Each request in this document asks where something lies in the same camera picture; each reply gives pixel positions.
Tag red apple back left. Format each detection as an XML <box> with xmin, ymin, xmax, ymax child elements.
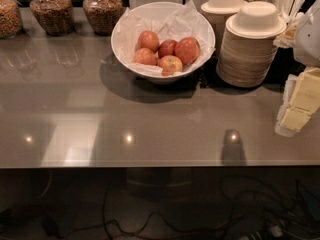
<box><xmin>136</xmin><ymin>31</ymin><xmax>159</xmax><ymax>53</ymax></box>

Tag black rubber mat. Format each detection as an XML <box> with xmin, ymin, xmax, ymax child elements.
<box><xmin>196</xmin><ymin>48</ymin><xmax>305</xmax><ymax>93</ymax></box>

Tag white paper bowl liner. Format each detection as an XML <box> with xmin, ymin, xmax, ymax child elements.
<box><xmin>114</xmin><ymin>0</ymin><xmax>217</xmax><ymax>78</ymax></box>

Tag yellow red apple front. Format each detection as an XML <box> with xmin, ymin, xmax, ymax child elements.
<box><xmin>158</xmin><ymin>55</ymin><xmax>183</xmax><ymax>76</ymax></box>

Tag white ceramic bowl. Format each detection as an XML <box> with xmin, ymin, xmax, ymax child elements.
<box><xmin>110</xmin><ymin>1</ymin><xmax>217</xmax><ymax>85</ymax></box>

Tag glass jar far left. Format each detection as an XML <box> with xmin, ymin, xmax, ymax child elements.
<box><xmin>0</xmin><ymin>0</ymin><xmax>23</xmax><ymax>39</ymax></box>

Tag large red apple right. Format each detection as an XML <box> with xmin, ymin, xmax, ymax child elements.
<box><xmin>174</xmin><ymin>37</ymin><xmax>200</xmax><ymax>65</ymax></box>

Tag glass jar right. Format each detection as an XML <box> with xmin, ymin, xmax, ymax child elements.
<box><xmin>83</xmin><ymin>0</ymin><xmax>123</xmax><ymax>36</ymax></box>

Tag red apple front left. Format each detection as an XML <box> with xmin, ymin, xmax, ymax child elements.
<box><xmin>132</xmin><ymin>48</ymin><xmax>157</xmax><ymax>66</ymax></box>

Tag front stack paper bowls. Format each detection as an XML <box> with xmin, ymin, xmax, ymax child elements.
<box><xmin>216</xmin><ymin>1</ymin><xmax>286</xmax><ymax>88</ymax></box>

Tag glass jar middle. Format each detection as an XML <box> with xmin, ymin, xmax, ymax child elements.
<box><xmin>29</xmin><ymin>0</ymin><xmax>74</xmax><ymax>36</ymax></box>

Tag red apple centre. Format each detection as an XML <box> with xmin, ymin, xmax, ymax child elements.
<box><xmin>158</xmin><ymin>39</ymin><xmax>177</xmax><ymax>58</ymax></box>

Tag glass jar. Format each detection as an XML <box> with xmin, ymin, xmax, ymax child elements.
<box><xmin>83</xmin><ymin>0</ymin><xmax>123</xmax><ymax>36</ymax></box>
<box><xmin>0</xmin><ymin>0</ymin><xmax>23</xmax><ymax>39</ymax></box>
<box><xmin>29</xmin><ymin>0</ymin><xmax>74</xmax><ymax>36</ymax></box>

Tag black cables under table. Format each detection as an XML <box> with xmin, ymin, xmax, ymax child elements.
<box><xmin>39</xmin><ymin>170</ymin><xmax>320</xmax><ymax>240</ymax></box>

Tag stack paper bowls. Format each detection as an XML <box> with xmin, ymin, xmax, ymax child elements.
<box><xmin>201</xmin><ymin>0</ymin><xmax>246</xmax><ymax>55</ymax></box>
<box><xmin>216</xmin><ymin>1</ymin><xmax>286</xmax><ymax>88</ymax></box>

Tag rear stack paper bowls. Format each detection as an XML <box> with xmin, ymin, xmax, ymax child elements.
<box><xmin>201</xmin><ymin>0</ymin><xmax>246</xmax><ymax>55</ymax></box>

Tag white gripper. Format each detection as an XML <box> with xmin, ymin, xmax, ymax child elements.
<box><xmin>273</xmin><ymin>0</ymin><xmax>320</xmax><ymax>137</ymax></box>

